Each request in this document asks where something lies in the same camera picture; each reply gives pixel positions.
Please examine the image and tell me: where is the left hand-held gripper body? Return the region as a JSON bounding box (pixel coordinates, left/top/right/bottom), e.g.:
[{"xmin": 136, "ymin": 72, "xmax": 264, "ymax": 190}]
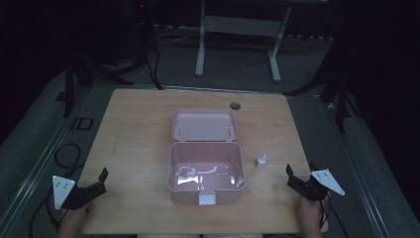
[{"xmin": 52, "ymin": 175, "xmax": 104, "ymax": 211}]

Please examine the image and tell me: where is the pink plastic box with lid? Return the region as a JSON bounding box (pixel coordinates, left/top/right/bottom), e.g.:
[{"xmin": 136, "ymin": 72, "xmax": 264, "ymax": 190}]
[{"xmin": 166, "ymin": 108, "xmax": 247, "ymax": 206}]

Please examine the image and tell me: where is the small white dropper bottle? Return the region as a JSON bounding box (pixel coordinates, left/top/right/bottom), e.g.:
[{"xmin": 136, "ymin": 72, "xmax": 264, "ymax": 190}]
[{"xmin": 256, "ymin": 153, "xmax": 268, "ymax": 172}]

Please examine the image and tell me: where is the white floor cable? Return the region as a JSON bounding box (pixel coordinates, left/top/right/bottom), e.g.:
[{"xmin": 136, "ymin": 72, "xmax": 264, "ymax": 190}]
[{"xmin": 154, "ymin": 30, "xmax": 201, "ymax": 46}]

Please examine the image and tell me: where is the black looped floor cable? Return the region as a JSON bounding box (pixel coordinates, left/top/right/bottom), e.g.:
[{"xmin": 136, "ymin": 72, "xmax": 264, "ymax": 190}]
[{"xmin": 53, "ymin": 143, "xmax": 83, "ymax": 171}]

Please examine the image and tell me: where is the black hanging cable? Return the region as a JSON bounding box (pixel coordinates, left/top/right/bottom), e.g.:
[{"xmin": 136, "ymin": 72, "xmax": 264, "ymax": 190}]
[{"xmin": 145, "ymin": 46, "xmax": 165, "ymax": 91}]

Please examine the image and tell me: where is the dark equipment tower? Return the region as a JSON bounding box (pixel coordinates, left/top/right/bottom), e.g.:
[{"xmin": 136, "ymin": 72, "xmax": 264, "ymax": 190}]
[{"xmin": 131, "ymin": 0, "xmax": 155, "ymax": 67}]

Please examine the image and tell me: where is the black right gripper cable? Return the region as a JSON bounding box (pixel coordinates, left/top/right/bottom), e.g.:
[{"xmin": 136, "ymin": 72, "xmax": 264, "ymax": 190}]
[{"xmin": 317, "ymin": 195, "xmax": 351, "ymax": 238}]

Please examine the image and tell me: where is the white metal desk frame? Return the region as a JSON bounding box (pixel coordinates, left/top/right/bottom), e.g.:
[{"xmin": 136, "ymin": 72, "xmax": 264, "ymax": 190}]
[{"xmin": 194, "ymin": 0, "xmax": 293, "ymax": 83}]

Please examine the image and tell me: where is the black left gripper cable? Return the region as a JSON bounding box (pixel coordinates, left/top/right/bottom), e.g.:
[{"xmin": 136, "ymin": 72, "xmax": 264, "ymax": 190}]
[{"xmin": 29, "ymin": 189, "xmax": 67, "ymax": 238}]

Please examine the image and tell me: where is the black tripod stand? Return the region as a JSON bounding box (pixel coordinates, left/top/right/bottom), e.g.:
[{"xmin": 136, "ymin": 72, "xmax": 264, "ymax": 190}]
[
  {"xmin": 284, "ymin": 62, "xmax": 363, "ymax": 135},
  {"xmin": 62, "ymin": 54, "xmax": 134, "ymax": 119}
]

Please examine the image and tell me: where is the person's left hand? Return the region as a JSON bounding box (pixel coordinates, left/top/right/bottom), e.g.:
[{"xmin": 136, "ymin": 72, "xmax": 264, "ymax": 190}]
[{"xmin": 56, "ymin": 200, "xmax": 95, "ymax": 238}]

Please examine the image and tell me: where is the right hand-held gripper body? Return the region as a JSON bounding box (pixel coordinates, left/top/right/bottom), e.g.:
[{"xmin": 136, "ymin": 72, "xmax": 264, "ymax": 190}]
[{"xmin": 294, "ymin": 169, "xmax": 347, "ymax": 202}]

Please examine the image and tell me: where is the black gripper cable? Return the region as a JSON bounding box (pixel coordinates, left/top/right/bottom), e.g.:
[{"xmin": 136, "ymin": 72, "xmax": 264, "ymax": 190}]
[
  {"xmin": 317, "ymin": 195, "xmax": 351, "ymax": 238},
  {"xmin": 29, "ymin": 189, "xmax": 67, "ymax": 238}
]

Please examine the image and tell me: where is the person's right hand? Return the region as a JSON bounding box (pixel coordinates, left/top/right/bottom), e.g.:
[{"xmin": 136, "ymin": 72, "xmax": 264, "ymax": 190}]
[{"xmin": 297, "ymin": 193, "xmax": 331, "ymax": 238}]

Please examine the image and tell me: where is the clear plastic wrapper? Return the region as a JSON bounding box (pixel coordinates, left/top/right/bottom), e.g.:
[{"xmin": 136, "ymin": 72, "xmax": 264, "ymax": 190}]
[{"xmin": 174, "ymin": 163, "xmax": 236, "ymax": 186}]

